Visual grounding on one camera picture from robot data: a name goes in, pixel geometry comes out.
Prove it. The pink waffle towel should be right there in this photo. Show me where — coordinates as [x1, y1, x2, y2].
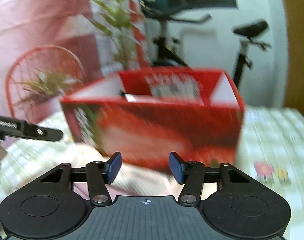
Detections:
[58, 144, 183, 198]

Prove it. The red strawberry cardboard box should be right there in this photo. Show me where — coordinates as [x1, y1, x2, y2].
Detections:
[60, 67, 245, 172]

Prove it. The printed red backdrop cloth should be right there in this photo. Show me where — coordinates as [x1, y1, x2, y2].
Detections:
[0, 0, 149, 124]

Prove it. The black exercise bike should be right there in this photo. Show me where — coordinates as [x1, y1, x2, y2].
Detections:
[141, 0, 273, 89]

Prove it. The wooden door panel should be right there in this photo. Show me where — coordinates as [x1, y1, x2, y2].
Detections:
[283, 0, 304, 116]

